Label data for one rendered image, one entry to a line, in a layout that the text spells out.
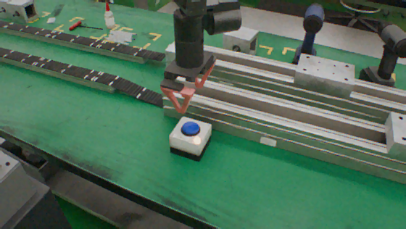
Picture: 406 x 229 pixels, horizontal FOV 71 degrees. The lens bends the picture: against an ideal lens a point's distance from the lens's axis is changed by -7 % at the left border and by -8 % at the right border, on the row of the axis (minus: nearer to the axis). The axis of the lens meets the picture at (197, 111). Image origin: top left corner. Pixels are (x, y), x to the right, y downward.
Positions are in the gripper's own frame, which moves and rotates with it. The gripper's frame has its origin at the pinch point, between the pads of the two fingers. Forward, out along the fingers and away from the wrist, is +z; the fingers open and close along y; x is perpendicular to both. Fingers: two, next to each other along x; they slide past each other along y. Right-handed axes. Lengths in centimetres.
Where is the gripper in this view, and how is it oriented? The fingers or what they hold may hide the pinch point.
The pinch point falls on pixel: (190, 96)
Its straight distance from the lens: 67.8
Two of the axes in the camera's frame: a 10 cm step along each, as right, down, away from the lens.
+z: 0.1, 7.6, 6.5
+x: -9.2, -2.5, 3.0
